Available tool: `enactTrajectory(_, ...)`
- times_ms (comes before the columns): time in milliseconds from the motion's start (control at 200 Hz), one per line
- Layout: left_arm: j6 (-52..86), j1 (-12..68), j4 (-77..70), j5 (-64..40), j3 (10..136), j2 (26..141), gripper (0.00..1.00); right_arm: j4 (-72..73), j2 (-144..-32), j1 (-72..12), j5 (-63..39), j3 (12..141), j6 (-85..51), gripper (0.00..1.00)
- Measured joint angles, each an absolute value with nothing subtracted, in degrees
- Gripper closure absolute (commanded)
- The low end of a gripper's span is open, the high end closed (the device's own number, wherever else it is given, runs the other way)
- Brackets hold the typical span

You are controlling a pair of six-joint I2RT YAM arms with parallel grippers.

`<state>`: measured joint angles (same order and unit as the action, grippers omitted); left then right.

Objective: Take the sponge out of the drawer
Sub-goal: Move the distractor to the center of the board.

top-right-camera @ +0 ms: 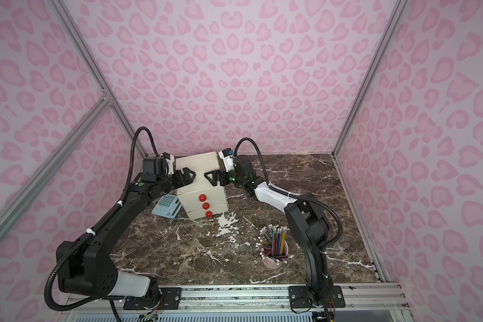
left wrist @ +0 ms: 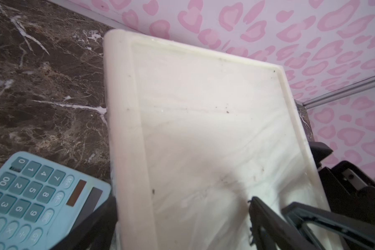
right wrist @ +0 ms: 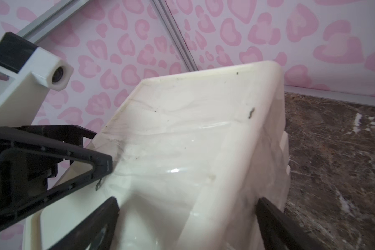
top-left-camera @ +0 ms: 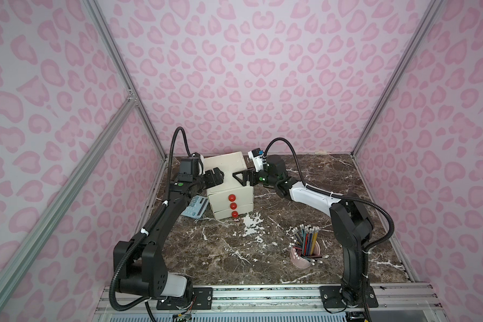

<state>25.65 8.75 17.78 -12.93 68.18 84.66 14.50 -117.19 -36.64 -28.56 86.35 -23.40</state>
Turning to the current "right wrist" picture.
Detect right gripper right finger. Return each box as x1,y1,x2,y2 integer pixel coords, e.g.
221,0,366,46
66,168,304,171
255,198,324,250

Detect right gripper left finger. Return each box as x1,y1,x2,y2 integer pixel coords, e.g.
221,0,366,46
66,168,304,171
50,197,119,250

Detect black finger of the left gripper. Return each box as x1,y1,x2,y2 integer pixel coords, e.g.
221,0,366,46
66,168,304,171
0,125,113,232

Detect cream plastic drawer cabinet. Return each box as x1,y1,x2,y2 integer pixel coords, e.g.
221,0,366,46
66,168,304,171
23,61,290,250

